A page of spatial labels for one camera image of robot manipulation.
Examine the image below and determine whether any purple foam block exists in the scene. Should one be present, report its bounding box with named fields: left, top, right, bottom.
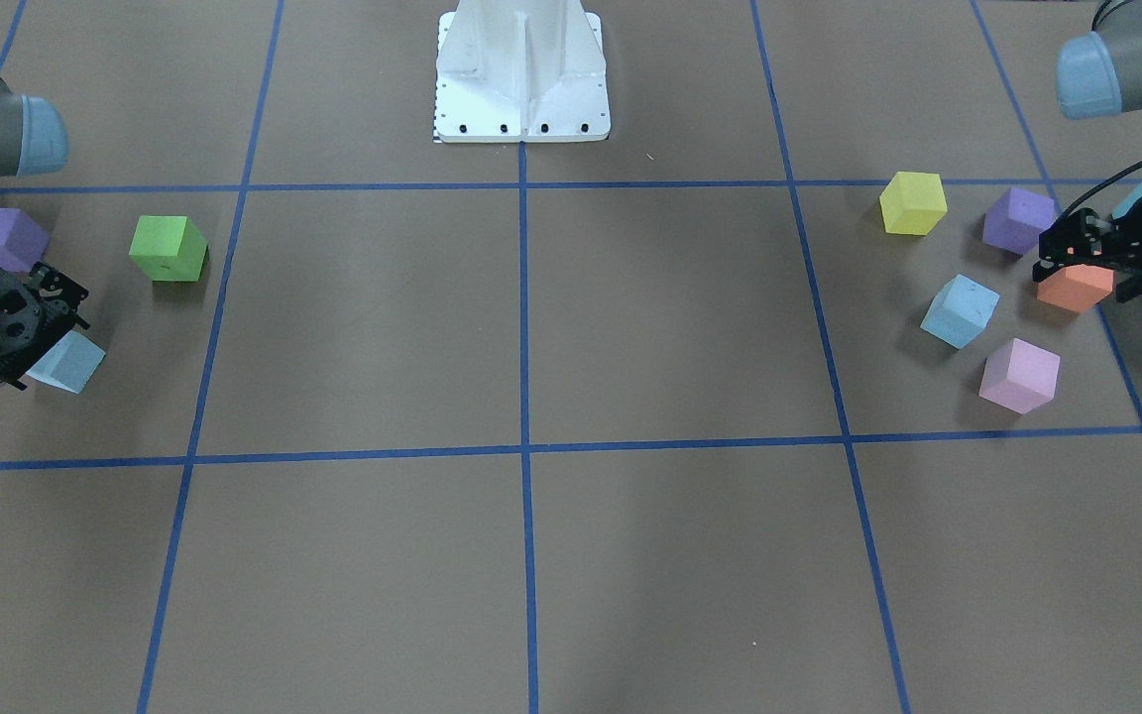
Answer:
left=980, top=186, right=1059, bottom=256
left=0, top=207, right=51, bottom=273

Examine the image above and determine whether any orange foam block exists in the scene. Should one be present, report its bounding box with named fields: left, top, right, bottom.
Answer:
left=1035, top=264, right=1115, bottom=313

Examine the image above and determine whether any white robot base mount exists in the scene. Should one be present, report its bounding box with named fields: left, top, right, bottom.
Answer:
left=432, top=1, right=612, bottom=144

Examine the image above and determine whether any yellow foam block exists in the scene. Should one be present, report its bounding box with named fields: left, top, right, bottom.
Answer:
left=879, top=171, right=949, bottom=236

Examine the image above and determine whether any light blue foam block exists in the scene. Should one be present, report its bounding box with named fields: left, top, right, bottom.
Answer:
left=26, top=329, right=107, bottom=394
left=920, top=275, right=1000, bottom=348

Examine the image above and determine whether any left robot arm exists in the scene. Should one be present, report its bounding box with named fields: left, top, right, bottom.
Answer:
left=1032, top=1, right=1142, bottom=302

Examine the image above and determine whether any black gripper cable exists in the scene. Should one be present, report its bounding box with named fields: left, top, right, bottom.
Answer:
left=1062, top=127, right=1142, bottom=220

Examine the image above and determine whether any light pink foam block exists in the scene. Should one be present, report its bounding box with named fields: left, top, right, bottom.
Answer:
left=978, top=338, right=1062, bottom=416

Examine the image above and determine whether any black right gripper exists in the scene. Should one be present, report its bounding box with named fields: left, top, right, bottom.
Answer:
left=0, top=262, right=90, bottom=392

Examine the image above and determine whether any green foam block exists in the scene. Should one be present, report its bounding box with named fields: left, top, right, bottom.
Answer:
left=130, top=215, right=209, bottom=282

